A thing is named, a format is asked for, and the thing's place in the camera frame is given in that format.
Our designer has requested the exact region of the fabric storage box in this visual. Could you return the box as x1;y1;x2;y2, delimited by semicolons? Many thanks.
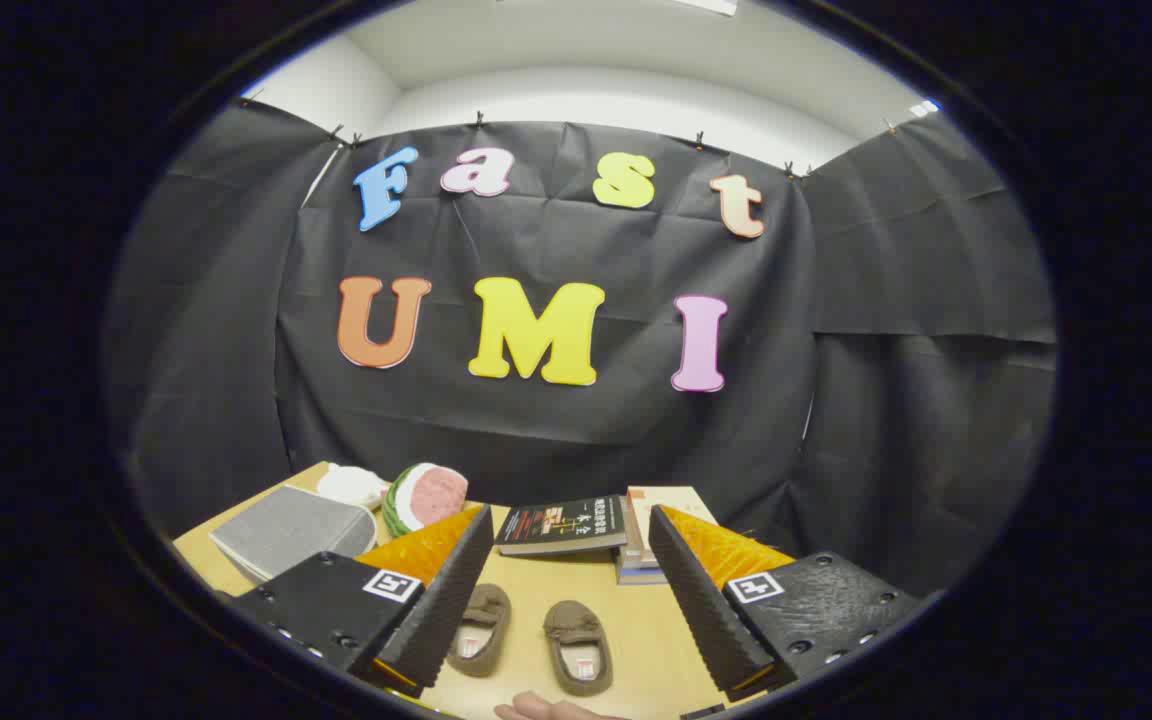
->
210;485;378;586

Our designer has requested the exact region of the blue cover book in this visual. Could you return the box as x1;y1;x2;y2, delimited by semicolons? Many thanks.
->
615;556;669;587

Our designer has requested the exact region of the watermelon slice plush toy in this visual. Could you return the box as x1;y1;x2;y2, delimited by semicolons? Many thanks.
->
381;462;470;539

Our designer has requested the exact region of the brown suede shoe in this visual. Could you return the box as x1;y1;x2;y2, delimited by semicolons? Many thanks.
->
446;583;513;679
543;599;615;698

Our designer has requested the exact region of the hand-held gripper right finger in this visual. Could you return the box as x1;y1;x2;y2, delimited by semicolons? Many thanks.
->
647;504;923;703

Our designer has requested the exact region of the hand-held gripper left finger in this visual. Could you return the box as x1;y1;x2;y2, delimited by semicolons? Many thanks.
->
231;503;495;699

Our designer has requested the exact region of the white plush toy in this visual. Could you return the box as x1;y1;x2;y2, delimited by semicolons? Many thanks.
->
316;463;392;511

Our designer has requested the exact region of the beige cover book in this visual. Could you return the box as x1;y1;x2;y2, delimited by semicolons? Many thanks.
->
624;486;719;563

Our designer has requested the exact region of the black cover book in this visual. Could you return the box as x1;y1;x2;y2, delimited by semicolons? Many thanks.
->
494;495;628;557

